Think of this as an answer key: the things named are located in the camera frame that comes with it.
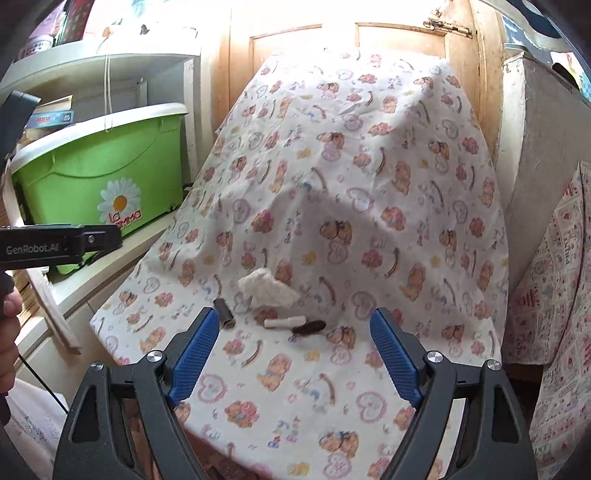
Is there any blue white printed fabric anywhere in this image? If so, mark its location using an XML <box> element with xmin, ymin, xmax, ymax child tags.
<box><xmin>480</xmin><ymin>0</ymin><xmax>591</xmax><ymax>97</ymax></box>

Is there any white pink printed cloth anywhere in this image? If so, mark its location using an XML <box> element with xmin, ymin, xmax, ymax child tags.
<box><xmin>0</xmin><ymin>383</ymin><xmax>70</xmax><ymax>480</ymax></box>

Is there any row of boxes on shelf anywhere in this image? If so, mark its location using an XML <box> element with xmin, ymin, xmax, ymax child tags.
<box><xmin>14</xmin><ymin>0</ymin><xmax>121</xmax><ymax>61</ymax></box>

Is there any patchwork printed cloth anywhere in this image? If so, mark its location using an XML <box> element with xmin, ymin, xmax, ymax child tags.
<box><xmin>501</xmin><ymin>161</ymin><xmax>591</xmax><ymax>480</ymax></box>

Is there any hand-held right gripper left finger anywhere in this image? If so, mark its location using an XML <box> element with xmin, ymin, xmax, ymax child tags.
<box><xmin>53</xmin><ymin>307</ymin><xmax>221</xmax><ymax>480</ymax></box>

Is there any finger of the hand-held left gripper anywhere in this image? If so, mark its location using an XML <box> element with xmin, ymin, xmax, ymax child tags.
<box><xmin>65</xmin><ymin>224</ymin><xmax>122</xmax><ymax>260</ymax></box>
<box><xmin>0</xmin><ymin>91</ymin><xmax>41</xmax><ymax>158</ymax></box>

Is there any bear-print sheet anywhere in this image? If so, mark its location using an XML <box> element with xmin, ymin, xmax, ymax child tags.
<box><xmin>90</xmin><ymin>46</ymin><xmax>511</xmax><ymax>480</ymax></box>

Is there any beige book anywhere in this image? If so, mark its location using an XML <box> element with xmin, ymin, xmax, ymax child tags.
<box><xmin>34</xmin><ymin>95</ymin><xmax>74</xmax><ymax>114</ymax></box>

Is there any black cable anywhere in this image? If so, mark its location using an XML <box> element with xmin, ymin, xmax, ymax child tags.
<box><xmin>17</xmin><ymin>352</ymin><xmax>71</xmax><ymax>412</ymax></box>

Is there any black cylinder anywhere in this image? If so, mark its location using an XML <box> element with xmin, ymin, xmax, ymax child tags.
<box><xmin>213</xmin><ymin>298</ymin><xmax>236</xmax><ymax>328</ymax></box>

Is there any large white tissue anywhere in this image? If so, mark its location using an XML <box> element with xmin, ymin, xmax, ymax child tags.
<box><xmin>238</xmin><ymin>268</ymin><xmax>300</xmax><ymax>309</ymax></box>

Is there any white paper roll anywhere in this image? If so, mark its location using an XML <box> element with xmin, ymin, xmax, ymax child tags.
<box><xmin>264</xmin><ymin>315</ymin><xmax>306</xmax><ymax>329</ymax></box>

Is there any wooden door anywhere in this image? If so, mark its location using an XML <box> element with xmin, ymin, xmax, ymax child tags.
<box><xmin>203</xmin><ymin>0</ymin><xmax>504</xmax><ymax>185</ymax></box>

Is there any person's left hand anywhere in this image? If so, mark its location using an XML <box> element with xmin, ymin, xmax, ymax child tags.
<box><xmin>0</xmin><ymin>290</ymin><xmax>22</xmax><ymax>394</ymax></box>

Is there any blue book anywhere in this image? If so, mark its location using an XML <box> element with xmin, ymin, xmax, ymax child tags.
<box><xmin>25</xmin><ymin>110</ymin><xmax>75</xmax><ymax>130</ymax></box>

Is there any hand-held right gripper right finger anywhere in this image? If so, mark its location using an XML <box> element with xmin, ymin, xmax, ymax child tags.
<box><xmin>369</xmin><ymin>307</ymin><xmax>539</xmax><ymax>480</ymax></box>

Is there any hanging white string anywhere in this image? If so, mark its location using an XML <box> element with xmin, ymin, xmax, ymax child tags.
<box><xmin>105</xmin><ymin>37</ymin><xmax>114</xmax><ymax>131</ymax></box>

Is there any green plastic storage box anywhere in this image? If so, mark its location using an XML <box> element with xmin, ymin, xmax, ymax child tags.
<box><xmin>10</xmin><ymin>102</ymin><xmax>189</xmax><ymax>278</ymax></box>

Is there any white shelf unit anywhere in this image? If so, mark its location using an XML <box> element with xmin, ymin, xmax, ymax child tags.
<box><xmin>0</xmin><ymin>53</ymin><xmax>204</xmax><ymax>386</ymax></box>

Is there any white cabinet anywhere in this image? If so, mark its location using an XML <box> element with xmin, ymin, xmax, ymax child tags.
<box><xmin>499</xmin><ymin>51</ymin><xmax>591</xmax><ymax>296</ymax></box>

